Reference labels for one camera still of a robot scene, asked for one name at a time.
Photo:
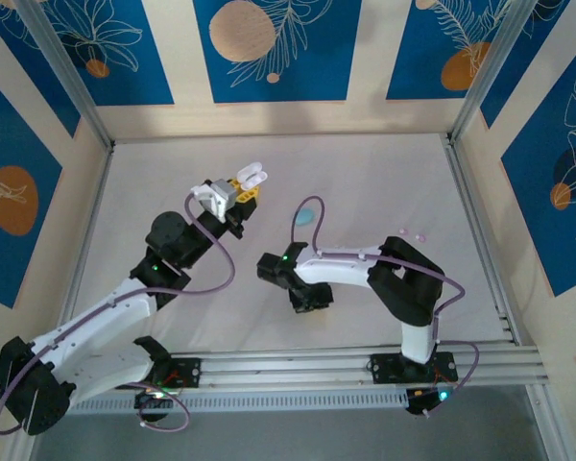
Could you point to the aluminium side rail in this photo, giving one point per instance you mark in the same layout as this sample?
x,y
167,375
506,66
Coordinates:
x,y
480,230
98,201

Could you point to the blue earbud charging case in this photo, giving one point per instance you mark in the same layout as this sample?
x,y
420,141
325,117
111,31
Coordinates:
x,y
305,217

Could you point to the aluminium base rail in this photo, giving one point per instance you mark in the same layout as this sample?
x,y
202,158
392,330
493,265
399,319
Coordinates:
x,y
278,365

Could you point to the white earbud charging case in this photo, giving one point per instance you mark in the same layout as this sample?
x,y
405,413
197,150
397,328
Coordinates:
x,y
252,178

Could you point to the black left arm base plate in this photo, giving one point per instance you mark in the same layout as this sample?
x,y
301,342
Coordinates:
x,y
187,372

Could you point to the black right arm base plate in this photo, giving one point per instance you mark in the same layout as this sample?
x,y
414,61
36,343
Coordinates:
x,y
384,370

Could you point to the aluminium frame post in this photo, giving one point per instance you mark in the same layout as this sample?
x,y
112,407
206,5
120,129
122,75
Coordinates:
x,y
62,67
489,67

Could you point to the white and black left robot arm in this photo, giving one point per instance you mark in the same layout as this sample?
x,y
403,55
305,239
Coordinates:
x,y
101,326

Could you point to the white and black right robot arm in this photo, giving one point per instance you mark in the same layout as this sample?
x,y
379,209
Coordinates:
x,y
336,271

